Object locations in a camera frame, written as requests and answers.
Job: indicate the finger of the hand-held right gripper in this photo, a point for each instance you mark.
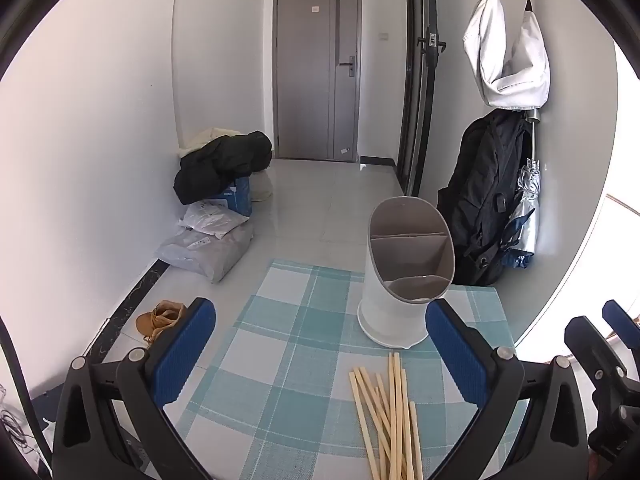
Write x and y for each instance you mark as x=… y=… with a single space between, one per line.
x=620 y=316
x=595 y=350

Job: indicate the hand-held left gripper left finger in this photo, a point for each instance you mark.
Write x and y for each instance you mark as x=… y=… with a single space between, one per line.
x=182 y=350

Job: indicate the white plastic mailer bag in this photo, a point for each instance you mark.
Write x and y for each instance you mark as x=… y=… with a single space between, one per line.
x=210 y=217

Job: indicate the grey entrance door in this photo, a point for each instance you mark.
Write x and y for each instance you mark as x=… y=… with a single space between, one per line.
x=305 y=85

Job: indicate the grey plastic package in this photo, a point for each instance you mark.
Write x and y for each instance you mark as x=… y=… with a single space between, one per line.
x=215 y=255

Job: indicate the bunch of wooden chopsticks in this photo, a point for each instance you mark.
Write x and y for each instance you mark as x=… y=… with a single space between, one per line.
x=395 y=425

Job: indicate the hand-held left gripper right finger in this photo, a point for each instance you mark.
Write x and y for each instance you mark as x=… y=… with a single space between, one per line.
x=455 y=355

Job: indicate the silver folded umbrella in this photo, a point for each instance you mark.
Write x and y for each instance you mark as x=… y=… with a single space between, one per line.
x=527 y=195

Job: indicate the teal checked tablecloth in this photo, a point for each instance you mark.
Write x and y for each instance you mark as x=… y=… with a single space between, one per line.
x=300 y=335

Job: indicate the blue cardboard box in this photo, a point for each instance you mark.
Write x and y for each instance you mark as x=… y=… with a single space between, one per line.
x=240 y=195

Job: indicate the black hanging jacket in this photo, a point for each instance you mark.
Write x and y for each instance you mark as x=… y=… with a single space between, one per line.
x=480 y=195

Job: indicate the brown boot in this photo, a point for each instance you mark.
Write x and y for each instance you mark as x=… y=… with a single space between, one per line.
x=160 y=320

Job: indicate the white grey utensil holder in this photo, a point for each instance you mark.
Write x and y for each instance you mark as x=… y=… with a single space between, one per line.
x=390 y=305

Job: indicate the white hanging garment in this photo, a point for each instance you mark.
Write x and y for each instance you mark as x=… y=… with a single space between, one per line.
x=505 y=60

